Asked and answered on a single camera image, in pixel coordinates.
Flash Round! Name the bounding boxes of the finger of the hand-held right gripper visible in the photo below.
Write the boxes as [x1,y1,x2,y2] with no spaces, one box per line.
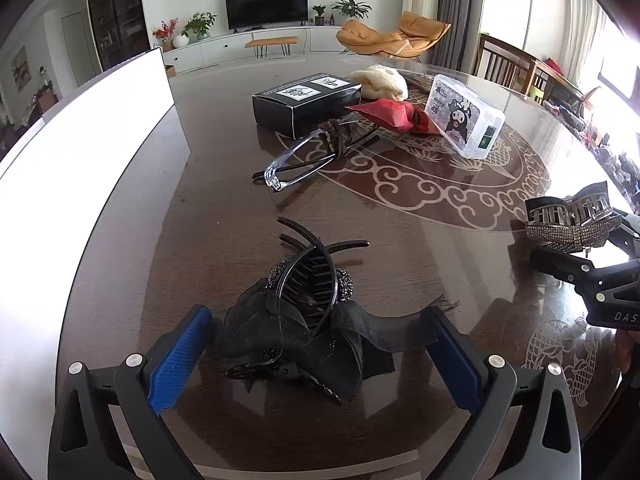
[530,246,610,285]
[607,209,640,261]

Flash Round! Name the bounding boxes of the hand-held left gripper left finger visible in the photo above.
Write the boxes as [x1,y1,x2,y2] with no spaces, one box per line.
[47,304,216,480]

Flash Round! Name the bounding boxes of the black television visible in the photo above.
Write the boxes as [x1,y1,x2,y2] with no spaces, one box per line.
[224,0,309,31]

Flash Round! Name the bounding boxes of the red foil packet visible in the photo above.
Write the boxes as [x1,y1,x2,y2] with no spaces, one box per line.
[345,99,443,136]

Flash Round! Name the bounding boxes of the bushy green potted plant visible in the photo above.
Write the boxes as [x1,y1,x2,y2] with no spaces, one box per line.
[181,12,217,41]

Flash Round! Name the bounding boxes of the black cardboard box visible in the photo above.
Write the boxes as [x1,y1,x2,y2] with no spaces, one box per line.
[251,75,363,138]

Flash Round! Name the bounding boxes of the red flower arrangement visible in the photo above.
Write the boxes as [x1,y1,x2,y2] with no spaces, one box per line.
[152,19,178,52]

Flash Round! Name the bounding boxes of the orange lounge chair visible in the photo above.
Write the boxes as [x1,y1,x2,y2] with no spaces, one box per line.
[336,11,452,63]

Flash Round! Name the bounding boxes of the framed wall painting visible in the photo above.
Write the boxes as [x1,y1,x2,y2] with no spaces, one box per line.
[11,46,32,92]

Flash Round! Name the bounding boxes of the pile of household clutter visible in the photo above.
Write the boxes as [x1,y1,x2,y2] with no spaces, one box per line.
[545,100,640,196]

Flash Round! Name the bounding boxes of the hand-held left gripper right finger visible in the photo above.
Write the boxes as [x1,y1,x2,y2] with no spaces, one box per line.
[419,305,583,480]

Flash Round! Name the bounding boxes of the wooden chair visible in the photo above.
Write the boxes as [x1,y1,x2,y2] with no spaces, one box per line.
[525,59,601,111]
[474,32,538,96]

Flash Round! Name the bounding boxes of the clear frame glasses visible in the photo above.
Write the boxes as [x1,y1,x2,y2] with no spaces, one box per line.
[251,112,381,193]

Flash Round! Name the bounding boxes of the white board panel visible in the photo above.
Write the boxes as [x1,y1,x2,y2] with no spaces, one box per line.
[0,46,192,361]

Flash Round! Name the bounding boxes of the clear plastic container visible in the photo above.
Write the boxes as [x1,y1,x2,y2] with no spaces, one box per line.
[424,74,506,160]

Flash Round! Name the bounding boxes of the grey curtain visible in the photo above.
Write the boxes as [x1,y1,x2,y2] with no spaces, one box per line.
[431,0,483,73]

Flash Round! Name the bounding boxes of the dark display cabinet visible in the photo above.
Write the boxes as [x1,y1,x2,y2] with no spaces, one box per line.
[86,0,151,71]

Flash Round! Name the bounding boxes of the folded cream knit cloth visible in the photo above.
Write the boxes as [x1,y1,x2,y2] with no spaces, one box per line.
[349,64,410,102]

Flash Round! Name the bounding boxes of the rhinestone bow hair clip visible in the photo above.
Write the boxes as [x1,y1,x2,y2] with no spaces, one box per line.
[524,181,623,253]

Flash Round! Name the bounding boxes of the broad leaf potted plant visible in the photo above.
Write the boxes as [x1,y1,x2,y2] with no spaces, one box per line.
[331,0,373,22]

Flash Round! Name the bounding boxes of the white television cabinet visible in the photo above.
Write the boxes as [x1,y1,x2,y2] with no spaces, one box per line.
[162,25,351,73]

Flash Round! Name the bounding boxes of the wooden bench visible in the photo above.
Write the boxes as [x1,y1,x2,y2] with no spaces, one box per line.
[245,36,300,59]

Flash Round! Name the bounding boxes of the black flower hair clip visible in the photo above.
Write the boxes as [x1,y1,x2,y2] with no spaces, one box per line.
[222,216,461,407]

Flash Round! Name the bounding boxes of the brown hair tie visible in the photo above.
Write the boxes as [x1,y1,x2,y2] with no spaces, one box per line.
[319,119,353,158]

